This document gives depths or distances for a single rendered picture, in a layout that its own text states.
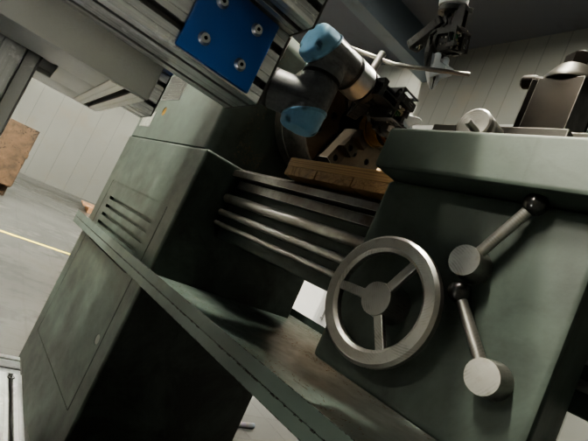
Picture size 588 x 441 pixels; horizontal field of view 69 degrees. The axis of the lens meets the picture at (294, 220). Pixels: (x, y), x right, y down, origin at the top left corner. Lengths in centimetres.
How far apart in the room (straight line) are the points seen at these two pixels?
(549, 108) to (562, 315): 37
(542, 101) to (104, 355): 101
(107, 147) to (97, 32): 1036
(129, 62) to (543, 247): 49
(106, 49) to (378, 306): 42
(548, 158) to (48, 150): 1052
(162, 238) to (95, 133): 983
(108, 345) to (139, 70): 73
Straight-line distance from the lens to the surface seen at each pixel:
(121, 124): 1095
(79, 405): 119
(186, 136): 120
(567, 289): 48
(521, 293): 49
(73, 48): 55
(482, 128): 57
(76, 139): 1080
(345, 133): 109
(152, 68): 56
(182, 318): 80
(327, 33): 82
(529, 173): 49
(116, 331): 111
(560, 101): 76
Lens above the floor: 70
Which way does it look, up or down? 5 degrees up
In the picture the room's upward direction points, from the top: 25 degrees clockwise
